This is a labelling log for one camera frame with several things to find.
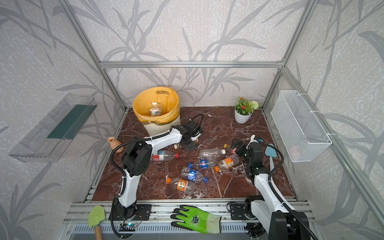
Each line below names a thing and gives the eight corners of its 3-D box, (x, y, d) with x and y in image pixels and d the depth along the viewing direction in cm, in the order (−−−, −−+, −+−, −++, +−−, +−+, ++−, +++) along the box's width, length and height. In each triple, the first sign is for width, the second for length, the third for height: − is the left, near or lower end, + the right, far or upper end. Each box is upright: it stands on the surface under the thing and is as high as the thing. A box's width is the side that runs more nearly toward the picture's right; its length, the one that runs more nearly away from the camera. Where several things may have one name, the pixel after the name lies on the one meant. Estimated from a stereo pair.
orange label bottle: (217, 175, 88) (218, 171, 84) (213, 168, 91) (213, 164, 87) (239, 163, 93) (241, 159, 88) (234, 156, 96) (236, 152, 91)
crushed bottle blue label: (180, 176, 87) (179, 173, 84) (184, 168, 91) (183, 165, 87) (206, 187, 84) (206, 184, 80) (209, 178, 87) (209, 175, 83)
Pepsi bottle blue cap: (189, 170, 90) (188, 166, 85) (189, 162, 93) (189, 158, 88) (215, 170, 90) (216, 166, 85) (215, 162, 93) (215, 158, 88)
